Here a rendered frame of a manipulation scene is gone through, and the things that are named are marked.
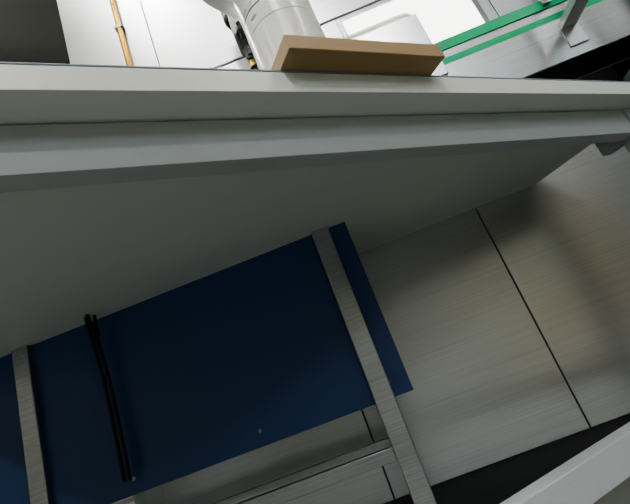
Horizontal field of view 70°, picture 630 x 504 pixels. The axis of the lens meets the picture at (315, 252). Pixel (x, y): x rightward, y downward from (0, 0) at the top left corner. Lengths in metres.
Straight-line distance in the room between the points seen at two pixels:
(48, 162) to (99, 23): 1.56
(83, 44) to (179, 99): 1.50
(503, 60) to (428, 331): 0.73
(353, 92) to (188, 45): 1.23
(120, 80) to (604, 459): 0.70
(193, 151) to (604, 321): 1.11
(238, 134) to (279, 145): 0.05
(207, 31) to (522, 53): 1.06
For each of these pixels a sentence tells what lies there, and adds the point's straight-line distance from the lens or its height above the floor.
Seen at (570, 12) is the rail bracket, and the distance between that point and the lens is 1.38.
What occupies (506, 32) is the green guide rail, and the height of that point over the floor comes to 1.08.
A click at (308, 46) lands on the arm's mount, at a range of 0.60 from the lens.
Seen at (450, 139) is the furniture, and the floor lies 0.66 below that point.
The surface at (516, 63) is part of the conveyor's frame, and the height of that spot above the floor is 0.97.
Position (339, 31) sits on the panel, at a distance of 1.64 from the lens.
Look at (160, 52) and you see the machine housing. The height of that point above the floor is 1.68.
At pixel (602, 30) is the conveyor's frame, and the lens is 1.45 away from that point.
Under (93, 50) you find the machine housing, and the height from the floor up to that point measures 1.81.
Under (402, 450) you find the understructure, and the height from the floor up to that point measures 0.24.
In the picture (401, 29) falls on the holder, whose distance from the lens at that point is 1.01.
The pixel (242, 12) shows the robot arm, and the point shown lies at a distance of 0.84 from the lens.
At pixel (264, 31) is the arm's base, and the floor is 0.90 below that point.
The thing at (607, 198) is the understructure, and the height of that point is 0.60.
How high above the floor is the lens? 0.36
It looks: 18 degrees up
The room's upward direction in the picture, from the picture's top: 21 degrees counter-clockwise
